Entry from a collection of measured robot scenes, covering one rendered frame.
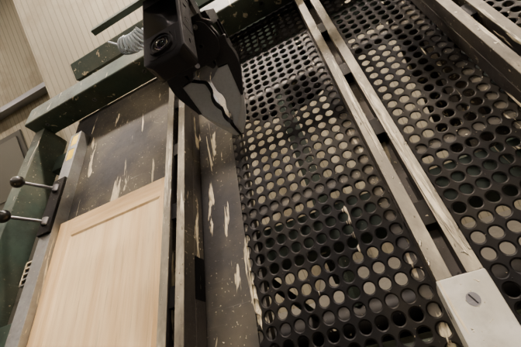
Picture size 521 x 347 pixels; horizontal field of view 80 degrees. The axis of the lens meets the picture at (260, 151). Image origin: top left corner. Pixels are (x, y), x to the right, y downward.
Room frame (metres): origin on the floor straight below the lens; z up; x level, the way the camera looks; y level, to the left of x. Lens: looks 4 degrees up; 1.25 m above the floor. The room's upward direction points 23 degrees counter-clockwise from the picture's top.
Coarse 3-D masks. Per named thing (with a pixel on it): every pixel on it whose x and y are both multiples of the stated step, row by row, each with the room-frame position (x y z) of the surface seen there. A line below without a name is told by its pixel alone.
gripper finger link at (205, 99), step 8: (200, 80) 0.40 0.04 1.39; (184, 88) 0.37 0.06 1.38; (192, 88) 0.37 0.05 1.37; (200, 88) 0.37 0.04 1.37; (208, 88) 0.37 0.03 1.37; (192, 96) 0.38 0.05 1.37; (200, 96) 0.38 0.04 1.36; (208, 96) 0.38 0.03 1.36; (200, 104) 0.38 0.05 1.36; (208, 104) 0.38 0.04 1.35; (216, 104) 0.39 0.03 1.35; (208, 112) 0.39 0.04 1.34; (216, 112) 0.39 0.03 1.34; (224, 112) 0.40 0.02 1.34; (216, 120) 0.39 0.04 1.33; (224, 120) 0.39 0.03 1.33; (232, 120) 0.41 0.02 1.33; (224, 128) 0.40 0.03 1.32; (232, 128) 0.40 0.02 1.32
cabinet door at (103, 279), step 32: (160, 192) 0.83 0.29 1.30; (64, 224) 0.94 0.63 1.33; (96, 224) 0.88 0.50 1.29; (128, 224) 0.82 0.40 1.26; (160, 224) 0.77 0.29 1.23; (64, 256) 0.86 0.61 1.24; (96, 256) 0.81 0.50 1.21; (128, 256) 0.76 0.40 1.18; (64, 288) 0.80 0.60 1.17; (96, 288) 0.76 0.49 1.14; (128, 288) 0.72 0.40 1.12; (64, 320) 0.75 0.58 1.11; (96, 320) 0.71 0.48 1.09; (128, 320) 0.67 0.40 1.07
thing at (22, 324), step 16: (80, 144) 1.13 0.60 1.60; (64, 160) 1.10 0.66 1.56; (80, 160) 1.10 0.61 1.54; (64, 176) 1.04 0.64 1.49; (64, 192) 1.00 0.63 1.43; (64, 208) 0.98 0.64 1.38; (48, 240) 0.90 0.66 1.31; (48, 256) 0.88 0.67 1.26; (32, 272) 0.86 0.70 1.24; (32, 288) 0.82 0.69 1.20; (32, 304) 0.80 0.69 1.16; (16, 320) 0.79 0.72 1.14; (32, 320) 0.79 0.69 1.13; (16, 336) 0.76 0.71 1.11
